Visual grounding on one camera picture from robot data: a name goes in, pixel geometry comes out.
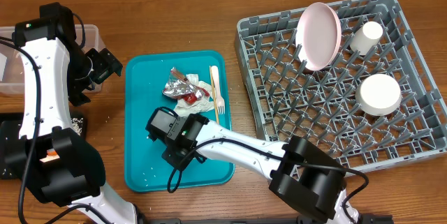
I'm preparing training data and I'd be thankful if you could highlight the pink round plate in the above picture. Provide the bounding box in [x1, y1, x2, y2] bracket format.
[295, 2, 342, 71]

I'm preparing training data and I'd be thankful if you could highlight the white bowl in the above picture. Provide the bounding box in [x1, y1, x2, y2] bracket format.
[355, 74, 402, 116]

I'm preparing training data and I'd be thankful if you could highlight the white paper cup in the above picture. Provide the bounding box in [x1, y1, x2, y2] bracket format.
[350, 21, 383, 56]

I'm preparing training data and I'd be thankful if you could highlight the orange carrot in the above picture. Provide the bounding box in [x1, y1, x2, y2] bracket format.
[47, 149, 57, 156]

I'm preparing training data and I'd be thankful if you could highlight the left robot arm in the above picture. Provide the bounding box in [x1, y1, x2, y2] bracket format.
[1, 2, 147, 223]

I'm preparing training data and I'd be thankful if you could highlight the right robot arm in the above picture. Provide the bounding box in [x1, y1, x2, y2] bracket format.
[146, 107, 360, 223]

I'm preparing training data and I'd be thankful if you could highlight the grey plastic dishwasher rack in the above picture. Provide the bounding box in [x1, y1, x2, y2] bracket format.
[235, 0, 446, 172]

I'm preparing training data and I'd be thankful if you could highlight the crumpled white tissue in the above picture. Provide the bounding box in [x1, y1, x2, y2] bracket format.
[174, 74, 214, 117]

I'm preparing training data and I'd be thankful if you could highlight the foil snack wrapper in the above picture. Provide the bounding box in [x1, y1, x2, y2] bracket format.
[162, 67, 210, 105]

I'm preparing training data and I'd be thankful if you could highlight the white plastic fork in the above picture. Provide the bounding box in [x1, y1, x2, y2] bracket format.
[211, 66, 225, 114]

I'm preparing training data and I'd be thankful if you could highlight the pile of rice and peanuts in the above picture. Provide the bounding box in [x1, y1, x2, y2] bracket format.
[71, 117, 84, 135]

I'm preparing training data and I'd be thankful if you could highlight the teal plastic serving tray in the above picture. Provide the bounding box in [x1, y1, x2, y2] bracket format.
[124, 50, 235, 193]

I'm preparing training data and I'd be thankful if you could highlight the wooden chopstick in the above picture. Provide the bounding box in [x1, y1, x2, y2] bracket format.
[209, 66, 220, 124]

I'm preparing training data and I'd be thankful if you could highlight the clear plastic bin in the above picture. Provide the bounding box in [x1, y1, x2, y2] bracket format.
[1, 24, 105, 95]

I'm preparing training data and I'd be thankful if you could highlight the black plastic tray bin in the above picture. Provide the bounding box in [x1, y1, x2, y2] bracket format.
[0, 112, 87, 180]

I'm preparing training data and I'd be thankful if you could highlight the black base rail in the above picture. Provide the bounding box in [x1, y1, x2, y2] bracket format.
[148, 214, 394, 224]

